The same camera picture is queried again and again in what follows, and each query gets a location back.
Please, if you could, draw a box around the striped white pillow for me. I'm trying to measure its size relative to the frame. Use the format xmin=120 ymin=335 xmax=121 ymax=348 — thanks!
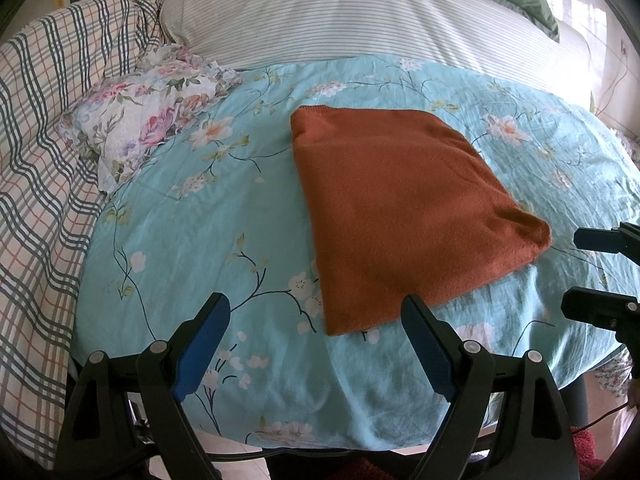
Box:
xmin=160 ymin=0 xmax=591 ymax=102

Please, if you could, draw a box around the black cable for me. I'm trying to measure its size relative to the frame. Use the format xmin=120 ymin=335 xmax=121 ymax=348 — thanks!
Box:
xmin=569 ymin=401 xmax=633 ymax=434

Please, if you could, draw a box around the plaid checked quilt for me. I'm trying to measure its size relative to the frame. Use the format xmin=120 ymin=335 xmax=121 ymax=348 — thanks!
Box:
xmin=1 ymin=0 xmax=164 ymax=468

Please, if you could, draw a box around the white floral cloth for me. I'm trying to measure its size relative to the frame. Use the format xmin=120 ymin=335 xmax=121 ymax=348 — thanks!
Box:
xmin=55 ymin=44 xmax=243 ymax=194

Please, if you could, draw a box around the rust brown knit sweater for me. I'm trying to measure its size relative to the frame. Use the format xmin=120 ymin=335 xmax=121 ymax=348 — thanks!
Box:
xmin=291 ymin=105 xmax=552 ymax=336

